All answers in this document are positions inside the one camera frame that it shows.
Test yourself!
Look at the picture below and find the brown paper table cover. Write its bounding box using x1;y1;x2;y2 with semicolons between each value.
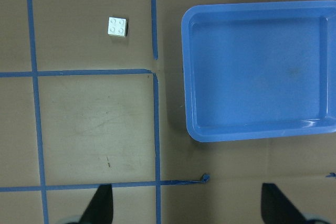
1;0;335;223

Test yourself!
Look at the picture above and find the blue plastic tray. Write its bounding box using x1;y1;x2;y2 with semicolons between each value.
181;0;335;143

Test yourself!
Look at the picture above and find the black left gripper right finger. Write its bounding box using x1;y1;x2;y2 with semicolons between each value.
261;183;307;223

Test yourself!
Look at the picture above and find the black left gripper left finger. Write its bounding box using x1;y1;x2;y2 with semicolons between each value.
80;184;113;224

